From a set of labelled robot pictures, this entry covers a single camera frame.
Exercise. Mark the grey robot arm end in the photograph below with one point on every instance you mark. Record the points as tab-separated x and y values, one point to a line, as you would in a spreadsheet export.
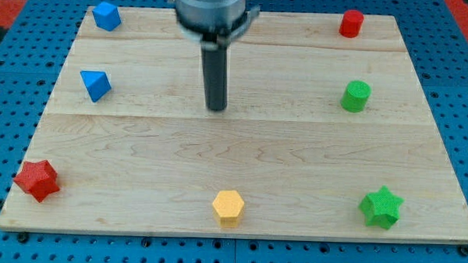
214	24

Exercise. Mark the blue cube block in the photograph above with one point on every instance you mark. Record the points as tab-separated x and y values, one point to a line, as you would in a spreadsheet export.
106	16

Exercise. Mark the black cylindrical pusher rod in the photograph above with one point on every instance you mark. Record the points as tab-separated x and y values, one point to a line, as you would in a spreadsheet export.
214	65

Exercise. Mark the yellow hexagon block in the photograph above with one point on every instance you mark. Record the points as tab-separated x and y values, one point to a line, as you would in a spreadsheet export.
228	208

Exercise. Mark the light wooden board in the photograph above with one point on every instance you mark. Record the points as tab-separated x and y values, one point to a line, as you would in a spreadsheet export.
148	158

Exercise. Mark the green cylinder block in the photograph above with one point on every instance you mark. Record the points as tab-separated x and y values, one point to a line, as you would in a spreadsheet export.
355	96

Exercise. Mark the blue pyramid block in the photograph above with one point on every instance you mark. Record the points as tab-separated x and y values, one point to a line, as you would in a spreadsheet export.
96	83

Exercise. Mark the red cylinder block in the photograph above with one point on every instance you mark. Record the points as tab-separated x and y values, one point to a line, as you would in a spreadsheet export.
352	21

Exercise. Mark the green star block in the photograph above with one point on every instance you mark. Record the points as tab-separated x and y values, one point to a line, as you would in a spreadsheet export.
381	208

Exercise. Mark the red star block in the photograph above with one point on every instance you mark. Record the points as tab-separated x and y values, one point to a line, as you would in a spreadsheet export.
38	179

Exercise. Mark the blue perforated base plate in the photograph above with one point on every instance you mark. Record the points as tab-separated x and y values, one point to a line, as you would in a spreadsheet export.
34	49

